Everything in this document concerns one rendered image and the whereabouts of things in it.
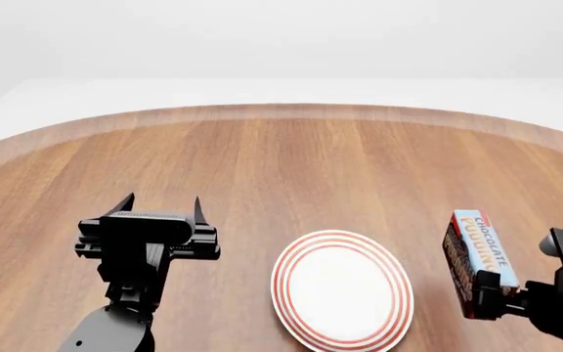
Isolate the black left gripper camera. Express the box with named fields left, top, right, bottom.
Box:
left=99, top=209, right=196, bottom=246

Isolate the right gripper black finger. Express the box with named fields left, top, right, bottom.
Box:
left=471, top=270, right=530, bottom=322

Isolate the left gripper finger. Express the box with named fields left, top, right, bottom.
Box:
left=192, top=196, right=220, bottom=238
left=77, top=192, right=136, bottom=242

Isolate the white plate with red rings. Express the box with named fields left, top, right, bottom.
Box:
left=270, top=229, right=416, bottom=352

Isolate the chocolate pudding box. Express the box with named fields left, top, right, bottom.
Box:
left=441, top=208, right=522, bottom=320

